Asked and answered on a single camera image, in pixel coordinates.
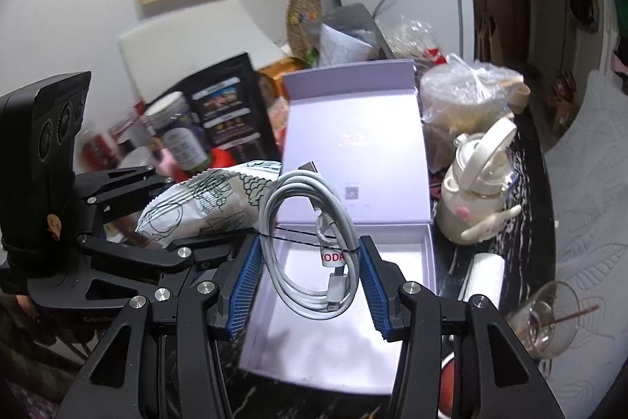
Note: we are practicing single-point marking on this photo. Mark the lavender open gift box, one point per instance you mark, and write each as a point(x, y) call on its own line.
point(360, 126)

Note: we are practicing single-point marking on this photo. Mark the white patterned snack bag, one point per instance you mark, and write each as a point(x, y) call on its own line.
point(216, 200)

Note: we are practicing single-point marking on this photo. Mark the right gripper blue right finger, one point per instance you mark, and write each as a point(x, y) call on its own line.
point(372, 274)

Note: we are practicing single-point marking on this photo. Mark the red apple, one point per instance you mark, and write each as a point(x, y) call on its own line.
point(446, 390)

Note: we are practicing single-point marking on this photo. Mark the cream cartoon water bottle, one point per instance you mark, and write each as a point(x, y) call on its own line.
point(476, 186)

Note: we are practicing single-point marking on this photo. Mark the dark lidded jar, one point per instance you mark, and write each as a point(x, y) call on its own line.
point(172, 120)

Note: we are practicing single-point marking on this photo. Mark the clear plastic bag of food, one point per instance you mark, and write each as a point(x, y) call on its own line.
point(460, 97)

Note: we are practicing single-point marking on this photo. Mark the leaf patterned chair front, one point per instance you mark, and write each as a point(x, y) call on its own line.
point(587, 171)

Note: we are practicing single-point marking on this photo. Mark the woven straw fan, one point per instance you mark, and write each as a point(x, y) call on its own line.
point(298, 13)

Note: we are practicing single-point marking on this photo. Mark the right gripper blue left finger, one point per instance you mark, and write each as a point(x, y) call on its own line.
point(244, 289)

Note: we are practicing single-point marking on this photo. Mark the red plastic canister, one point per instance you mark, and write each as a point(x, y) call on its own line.
point(221, 159)

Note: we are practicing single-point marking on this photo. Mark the black printed package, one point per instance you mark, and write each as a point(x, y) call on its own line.
point(228, 103)

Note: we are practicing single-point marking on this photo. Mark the grey foil bag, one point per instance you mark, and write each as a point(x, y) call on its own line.
point(347, 35)

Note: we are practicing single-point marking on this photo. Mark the glass mug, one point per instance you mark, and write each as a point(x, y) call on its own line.
point(547, 323)

